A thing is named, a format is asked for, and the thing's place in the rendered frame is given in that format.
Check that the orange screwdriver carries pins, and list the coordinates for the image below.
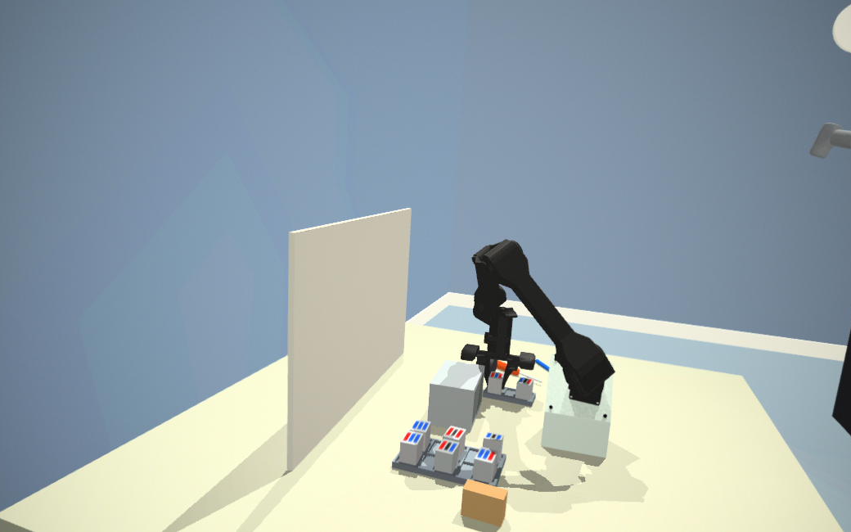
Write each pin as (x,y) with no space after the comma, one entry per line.
(502,366)

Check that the beige flat panel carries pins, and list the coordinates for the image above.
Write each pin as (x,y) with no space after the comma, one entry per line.
(347,299)

